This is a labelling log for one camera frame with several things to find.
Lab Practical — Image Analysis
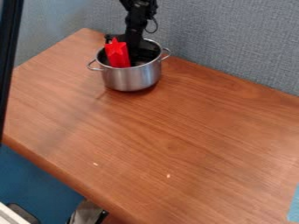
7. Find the stainless steel pot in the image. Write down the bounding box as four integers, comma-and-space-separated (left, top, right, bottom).
87, 38, 171, 92

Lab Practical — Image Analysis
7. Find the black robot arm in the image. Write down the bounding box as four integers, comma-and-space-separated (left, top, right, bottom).
105, 0, 158, 68

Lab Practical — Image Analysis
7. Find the grey chair part below table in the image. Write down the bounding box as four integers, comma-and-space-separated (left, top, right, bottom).
66, 199, 109, 224

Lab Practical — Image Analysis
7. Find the red star-shaped bar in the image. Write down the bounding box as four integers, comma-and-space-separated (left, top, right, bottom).
105, 38, 131, 68

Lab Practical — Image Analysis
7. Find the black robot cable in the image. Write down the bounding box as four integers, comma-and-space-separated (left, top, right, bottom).
145, 16, 159, 34

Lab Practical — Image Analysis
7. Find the dark vertical post left edge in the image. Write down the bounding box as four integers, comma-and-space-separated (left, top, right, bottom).
0, 0, 25, 146

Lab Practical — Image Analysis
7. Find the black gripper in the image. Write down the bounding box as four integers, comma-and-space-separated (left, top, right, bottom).
105, 20, 159, 67

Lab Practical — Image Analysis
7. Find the white object bottom left corner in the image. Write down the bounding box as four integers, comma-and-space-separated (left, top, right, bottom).
0, 202, 31, 224

